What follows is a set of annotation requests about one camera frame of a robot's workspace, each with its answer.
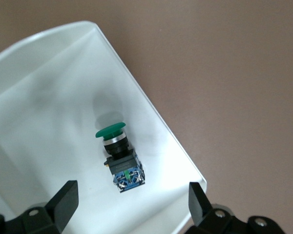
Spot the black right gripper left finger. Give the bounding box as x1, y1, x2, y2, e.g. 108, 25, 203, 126
19, 179, 79, 234

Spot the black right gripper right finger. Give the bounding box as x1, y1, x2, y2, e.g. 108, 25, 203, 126
185, 181, 250, 234

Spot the green mushroom push button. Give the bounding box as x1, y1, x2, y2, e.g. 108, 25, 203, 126
95, 121, 147, 194

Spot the white plastic bin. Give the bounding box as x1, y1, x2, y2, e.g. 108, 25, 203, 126
0, 20, 209, 234

